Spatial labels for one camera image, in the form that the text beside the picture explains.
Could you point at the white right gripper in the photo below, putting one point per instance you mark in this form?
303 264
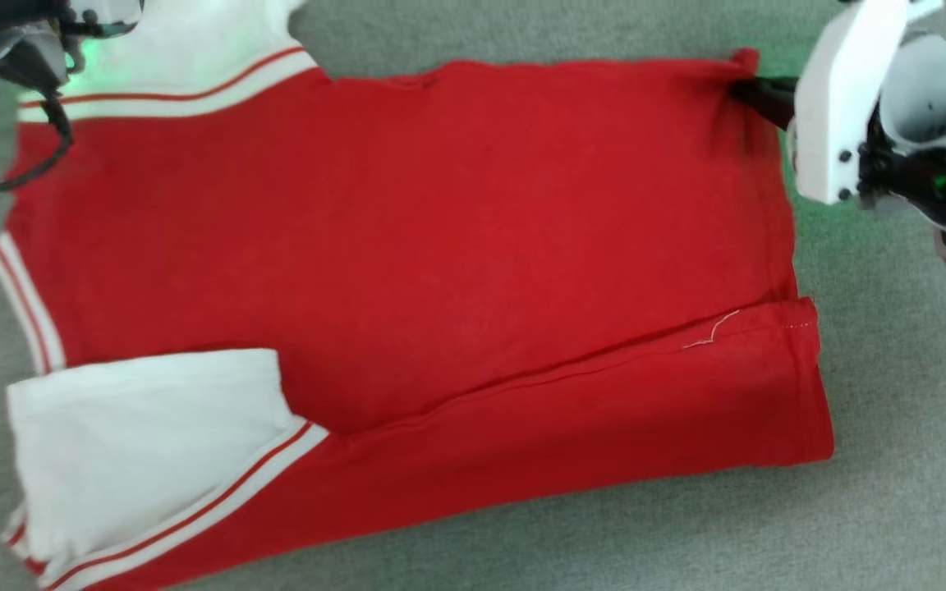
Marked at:
838 107

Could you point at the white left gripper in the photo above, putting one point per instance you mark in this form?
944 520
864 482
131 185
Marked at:
21 33

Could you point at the red white jersey shirt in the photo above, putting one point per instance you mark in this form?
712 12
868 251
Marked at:
440 246

